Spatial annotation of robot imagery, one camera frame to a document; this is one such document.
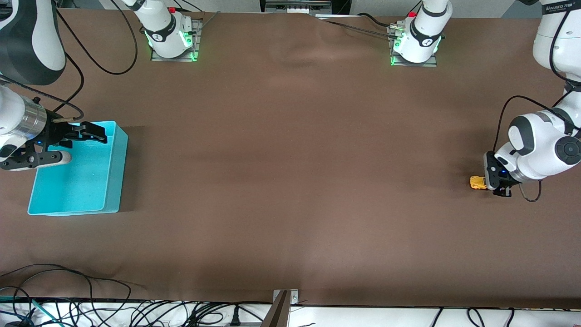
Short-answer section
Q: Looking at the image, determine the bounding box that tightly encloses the cyan plastic bin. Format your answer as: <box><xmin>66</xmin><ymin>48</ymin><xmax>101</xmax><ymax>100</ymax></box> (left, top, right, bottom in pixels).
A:
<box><xmin>27</xmin><ymin>120</ymin><xmax>129</xmax><ymax>216</ymax></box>

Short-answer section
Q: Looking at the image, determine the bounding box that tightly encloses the brown table cover cloth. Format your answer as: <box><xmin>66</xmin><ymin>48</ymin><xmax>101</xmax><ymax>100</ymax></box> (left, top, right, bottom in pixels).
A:
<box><xmin>0</xmin><ymin>8</ymin><xmax>581</xmax><ymax>309</ymax></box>

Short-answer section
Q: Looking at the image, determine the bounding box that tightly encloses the grey power strip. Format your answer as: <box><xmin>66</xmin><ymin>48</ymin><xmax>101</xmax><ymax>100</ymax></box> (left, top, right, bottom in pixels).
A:
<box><xmin>265</xmin><ymin>0</ymin><xmax>332</xmax><ymax>15</ymax></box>

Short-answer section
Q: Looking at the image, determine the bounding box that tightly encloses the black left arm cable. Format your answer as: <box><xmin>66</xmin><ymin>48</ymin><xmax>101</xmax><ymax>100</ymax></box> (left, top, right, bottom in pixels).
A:
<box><xmin>492</xmin><ymin>7</ymin><xmax>581</xmax><ymax>203</ymax></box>

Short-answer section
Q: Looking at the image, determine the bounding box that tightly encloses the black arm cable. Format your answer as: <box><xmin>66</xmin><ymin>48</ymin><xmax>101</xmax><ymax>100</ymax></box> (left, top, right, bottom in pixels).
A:
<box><xmin>492</xmin><ymin>7</ymin><xmax>581</xmax><ymax>203</ymax></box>
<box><xmin>0</xmin><ymin>0</ymin><xmax>139</xmax><ymax>124</ymax></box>

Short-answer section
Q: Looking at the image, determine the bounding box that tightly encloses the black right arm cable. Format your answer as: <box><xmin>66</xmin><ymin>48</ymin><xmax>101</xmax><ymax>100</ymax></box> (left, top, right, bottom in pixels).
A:
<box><xmin>0</xmin><ymin>0</ymin><xmax>139</xmax><ymax>124</ymax></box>

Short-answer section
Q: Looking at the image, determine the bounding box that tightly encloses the grey metal base plate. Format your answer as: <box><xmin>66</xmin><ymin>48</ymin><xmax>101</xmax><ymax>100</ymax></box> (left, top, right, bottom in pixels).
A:
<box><xmin>389</xmin><ymin>25</ymin><xmax>439</xmax><ymax>68</ymax></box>
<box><xmin>151</xmin><ymin>19</ymin><xmax>203</xmax><ymax>62</ymax></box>

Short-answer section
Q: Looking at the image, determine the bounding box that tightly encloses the long black looped cable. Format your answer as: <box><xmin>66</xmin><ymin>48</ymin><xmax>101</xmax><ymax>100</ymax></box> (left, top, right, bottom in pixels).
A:
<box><xmin>0</xmin><ymin>263</ymin><xmax>147</xmax><ymax>327</ymax></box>

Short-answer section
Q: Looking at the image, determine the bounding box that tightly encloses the thin grey cable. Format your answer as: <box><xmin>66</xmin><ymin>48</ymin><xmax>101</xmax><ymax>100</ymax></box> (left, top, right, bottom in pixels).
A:
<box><xmin>193</xmin><ymin>11</ymin><xmax>222</xmax><ymax>35</ymax></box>

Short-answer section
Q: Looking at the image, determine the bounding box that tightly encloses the teal cable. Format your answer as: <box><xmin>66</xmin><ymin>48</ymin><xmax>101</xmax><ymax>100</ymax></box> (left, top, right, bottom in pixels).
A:
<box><xmin>0</xmin><ymin>295</ymin><xmax>65</xmax><ymax>327</ymax></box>

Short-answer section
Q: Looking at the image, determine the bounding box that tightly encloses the thick black cable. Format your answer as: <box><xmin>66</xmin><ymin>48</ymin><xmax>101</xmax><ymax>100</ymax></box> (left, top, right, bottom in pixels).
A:
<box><xmin>358</xmin><ymin>12</ymin><xmax>396</xmax><ymax>29</ymax></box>

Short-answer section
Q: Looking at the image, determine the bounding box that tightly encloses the thin black cable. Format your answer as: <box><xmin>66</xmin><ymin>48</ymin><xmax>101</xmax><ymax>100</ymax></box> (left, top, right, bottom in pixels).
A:
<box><xmin>318</xmin><ymin>19</ymin><xmax>398</xmax><ymax>40</ymax></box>

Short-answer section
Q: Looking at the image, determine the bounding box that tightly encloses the silver metal bracket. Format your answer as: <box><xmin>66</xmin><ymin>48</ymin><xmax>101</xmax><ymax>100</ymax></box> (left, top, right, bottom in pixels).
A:
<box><xmin>272</xmin><ymin>289</ymin><xmax>300</xmax><ymax>306</ymax></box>

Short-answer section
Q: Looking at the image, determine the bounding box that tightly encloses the grey camera pole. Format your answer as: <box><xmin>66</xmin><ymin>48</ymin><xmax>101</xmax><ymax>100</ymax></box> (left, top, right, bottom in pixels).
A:
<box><xmin>261</xmin><ymin>291</ymin><xmax>291</xmax><ymax>327</ymax></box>

